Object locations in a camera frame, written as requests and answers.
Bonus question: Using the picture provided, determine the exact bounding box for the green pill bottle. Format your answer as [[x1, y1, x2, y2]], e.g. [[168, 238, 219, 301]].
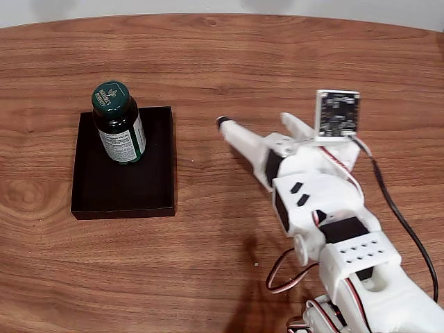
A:
[[91, 80, 147, 166]]

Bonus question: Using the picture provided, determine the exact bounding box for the black open box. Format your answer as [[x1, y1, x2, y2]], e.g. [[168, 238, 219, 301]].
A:
[[70, 105, 178, 221]]

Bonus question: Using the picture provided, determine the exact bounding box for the circuit board camera on mount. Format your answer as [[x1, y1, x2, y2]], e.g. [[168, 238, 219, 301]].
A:
[[314, 89, 361, 144]]

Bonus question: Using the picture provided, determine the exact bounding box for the black camera cable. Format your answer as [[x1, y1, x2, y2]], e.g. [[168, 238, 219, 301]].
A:
[[348, 134, 438, 302]]

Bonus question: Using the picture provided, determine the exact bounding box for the red white black servo wire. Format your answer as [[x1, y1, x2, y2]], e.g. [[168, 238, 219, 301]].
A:
[[265, 248, 320, 295], [286, 298, 348, 333]]

